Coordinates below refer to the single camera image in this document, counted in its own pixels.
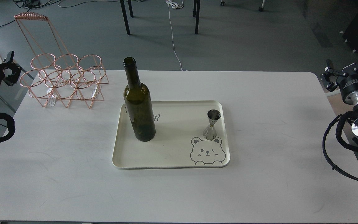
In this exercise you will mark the black table leg left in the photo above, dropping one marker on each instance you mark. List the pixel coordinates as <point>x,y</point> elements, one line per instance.
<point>124,14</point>

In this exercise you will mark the dark green wine bottle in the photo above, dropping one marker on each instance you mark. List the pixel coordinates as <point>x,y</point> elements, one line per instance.
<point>138,103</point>

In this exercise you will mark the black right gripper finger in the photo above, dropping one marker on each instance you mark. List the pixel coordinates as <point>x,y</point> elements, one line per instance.
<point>329,71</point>
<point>327,82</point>

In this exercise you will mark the silver steel jigger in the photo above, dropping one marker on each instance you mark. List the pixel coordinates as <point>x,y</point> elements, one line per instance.
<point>210,132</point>

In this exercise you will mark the copper wire bottle rack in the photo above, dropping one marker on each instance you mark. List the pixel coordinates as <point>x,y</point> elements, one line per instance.
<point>60,77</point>

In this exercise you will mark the black table leg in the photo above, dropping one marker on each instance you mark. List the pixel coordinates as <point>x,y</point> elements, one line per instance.
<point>196,14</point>
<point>124,14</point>

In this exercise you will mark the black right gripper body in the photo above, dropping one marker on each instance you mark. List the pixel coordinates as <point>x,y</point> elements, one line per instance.
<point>348,81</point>

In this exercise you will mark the black table leg right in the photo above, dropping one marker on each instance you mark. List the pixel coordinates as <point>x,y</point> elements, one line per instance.
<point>196,14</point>

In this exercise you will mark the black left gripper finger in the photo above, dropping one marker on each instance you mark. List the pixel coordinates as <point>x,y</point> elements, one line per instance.
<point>9,61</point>
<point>12,79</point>

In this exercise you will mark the cream bear serving tray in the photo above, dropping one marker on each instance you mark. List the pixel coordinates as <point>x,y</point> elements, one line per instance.
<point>179,140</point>

